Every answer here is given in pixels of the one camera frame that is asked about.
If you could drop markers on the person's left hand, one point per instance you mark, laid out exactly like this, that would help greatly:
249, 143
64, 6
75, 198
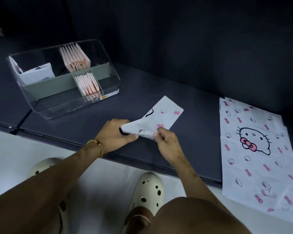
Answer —
110, 138

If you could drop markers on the person's right hand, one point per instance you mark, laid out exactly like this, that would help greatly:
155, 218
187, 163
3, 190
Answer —
171, 146

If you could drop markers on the white kitty bags group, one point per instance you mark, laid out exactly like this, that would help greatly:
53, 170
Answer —
161, 116

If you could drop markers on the pink bags row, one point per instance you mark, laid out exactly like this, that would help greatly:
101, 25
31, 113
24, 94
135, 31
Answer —
94, 82

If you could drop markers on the clear plastic organizer box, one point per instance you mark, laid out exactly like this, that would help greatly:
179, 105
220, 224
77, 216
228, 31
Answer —
100, 70

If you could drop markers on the stack of kitty bags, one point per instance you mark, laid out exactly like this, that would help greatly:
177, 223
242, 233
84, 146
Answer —
246, 168

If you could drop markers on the person's left forearm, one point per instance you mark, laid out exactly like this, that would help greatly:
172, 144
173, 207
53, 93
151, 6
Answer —
39, 192

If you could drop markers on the person's right forearm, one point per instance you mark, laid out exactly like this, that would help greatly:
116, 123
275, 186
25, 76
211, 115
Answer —
197, 180

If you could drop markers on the person's right leg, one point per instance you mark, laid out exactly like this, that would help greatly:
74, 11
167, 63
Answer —
197, 216

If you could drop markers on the cream right clog shoe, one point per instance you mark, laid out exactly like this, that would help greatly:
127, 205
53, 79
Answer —
149, 187

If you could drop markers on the cream clog shoe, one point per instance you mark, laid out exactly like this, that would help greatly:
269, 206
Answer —
41, 165
149, 187

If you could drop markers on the cream left clog shoe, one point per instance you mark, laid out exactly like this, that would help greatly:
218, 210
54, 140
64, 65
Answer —
41, 165

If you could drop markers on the dark blue sofa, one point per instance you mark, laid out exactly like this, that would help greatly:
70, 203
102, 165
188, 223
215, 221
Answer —
185, 46

